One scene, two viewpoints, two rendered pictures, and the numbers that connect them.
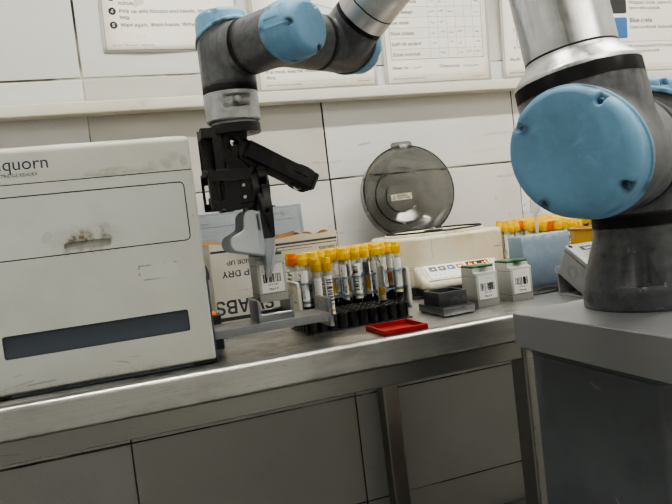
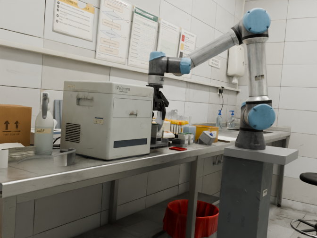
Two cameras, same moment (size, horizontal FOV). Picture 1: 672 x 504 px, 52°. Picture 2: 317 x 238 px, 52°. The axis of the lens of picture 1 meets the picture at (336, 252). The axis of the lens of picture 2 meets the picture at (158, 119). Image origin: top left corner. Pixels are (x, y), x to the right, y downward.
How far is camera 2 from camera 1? 106 cm
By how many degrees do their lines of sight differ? 38
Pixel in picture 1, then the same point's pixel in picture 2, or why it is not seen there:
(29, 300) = (120, 130)
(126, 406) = (140, 165)
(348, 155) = not seen: hidden behind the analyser
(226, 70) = (162, 70)
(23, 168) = (125, 89)
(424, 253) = not seen: hidden behind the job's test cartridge
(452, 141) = not seen: hidden behind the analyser
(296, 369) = (168, 157)
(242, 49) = (171, 67)
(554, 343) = (238, 155)
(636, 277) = (253, 142)
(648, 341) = (267, 155)
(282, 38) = (186, 69)
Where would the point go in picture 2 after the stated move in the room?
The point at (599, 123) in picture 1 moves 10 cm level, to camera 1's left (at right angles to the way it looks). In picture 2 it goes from (270, 113) to (256, 112)
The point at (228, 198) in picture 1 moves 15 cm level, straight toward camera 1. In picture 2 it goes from (156, 106) to (182, 109)
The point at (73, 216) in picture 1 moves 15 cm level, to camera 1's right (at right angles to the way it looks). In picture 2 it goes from (131, 106) to (161, 108)
